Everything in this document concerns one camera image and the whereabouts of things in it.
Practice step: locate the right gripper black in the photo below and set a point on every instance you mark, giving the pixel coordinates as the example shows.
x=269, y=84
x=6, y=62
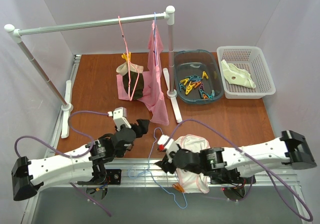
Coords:
x=179, y=160

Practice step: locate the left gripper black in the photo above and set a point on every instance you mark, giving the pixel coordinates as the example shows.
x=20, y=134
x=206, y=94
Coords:
x=136, y=129

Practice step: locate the white pink-trimmed underwear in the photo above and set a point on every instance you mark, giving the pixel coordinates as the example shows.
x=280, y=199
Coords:
x=188, y=164

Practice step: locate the pink garment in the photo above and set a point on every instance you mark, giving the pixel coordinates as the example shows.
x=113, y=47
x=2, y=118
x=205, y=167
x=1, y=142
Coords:
x=155, y=102

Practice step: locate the blue wire hanger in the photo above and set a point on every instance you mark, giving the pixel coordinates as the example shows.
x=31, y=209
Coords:
x=156, y=177

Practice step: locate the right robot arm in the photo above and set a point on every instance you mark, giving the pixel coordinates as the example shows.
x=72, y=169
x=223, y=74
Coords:
x=291, y=149

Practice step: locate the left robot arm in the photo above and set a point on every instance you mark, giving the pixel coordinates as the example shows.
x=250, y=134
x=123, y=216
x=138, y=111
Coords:
x=84, y=165

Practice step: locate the dark green beige underwear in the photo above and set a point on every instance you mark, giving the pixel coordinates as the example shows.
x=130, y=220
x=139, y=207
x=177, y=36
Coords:
x=123, y=70

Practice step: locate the yellow clothespin on hanger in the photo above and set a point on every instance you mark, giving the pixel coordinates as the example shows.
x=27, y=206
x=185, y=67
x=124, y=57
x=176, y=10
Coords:
x=126, y=56

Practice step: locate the cream underwear in basket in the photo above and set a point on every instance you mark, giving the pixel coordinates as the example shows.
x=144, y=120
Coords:
x=237, y=76

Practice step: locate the blue hanger with pink garment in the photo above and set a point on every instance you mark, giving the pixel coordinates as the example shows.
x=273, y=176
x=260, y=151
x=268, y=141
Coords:
x=155, y=43

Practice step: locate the yellow clothespin centre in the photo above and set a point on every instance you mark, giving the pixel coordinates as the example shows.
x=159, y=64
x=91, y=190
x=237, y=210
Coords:
x=189, y=88

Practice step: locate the light blue clothespin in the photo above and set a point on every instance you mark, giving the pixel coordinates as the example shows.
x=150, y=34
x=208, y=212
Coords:
x=193, y=79

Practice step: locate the magenta clothespin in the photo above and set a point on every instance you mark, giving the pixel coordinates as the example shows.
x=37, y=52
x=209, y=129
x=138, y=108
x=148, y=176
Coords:
x=201, y=86

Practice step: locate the teal transparent plastic bin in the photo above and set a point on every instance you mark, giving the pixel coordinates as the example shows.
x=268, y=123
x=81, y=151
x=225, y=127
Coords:
x=194, y=62

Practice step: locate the clothes rack with white feet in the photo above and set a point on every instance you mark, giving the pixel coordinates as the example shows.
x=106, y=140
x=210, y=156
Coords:
x=66, y=106

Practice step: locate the white plastic basket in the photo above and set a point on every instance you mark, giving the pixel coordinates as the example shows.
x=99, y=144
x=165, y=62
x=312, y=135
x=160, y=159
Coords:
x=251, y=59

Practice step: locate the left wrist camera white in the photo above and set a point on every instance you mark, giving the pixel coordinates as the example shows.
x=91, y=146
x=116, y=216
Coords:
x=119, y=116

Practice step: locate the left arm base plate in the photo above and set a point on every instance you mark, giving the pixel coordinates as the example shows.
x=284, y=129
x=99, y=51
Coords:
x=112, y=177

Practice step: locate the pink wire hanger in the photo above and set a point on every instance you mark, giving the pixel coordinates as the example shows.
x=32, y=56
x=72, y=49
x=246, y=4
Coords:
x=130, y=93

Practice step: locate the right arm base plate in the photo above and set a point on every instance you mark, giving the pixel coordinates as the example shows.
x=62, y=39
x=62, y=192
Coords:
x=231, y=179

